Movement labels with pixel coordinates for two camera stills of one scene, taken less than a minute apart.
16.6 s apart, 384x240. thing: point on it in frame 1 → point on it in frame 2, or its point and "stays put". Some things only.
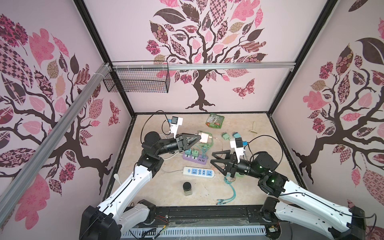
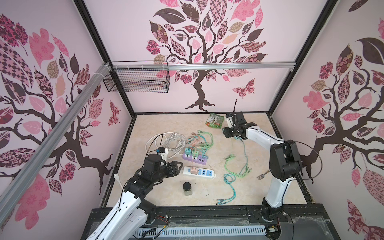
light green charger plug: [195, 153] stays put
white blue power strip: [197, 172] stays put
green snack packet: [214, 121] stays put
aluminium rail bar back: [205, 66] stays put
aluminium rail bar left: [18, 186] stays put
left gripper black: [182, 142] → [172, 168]
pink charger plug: [204, 138] → [194, 170]
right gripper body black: [238, 168] → [231, 132]
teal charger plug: [188, 151] stays put
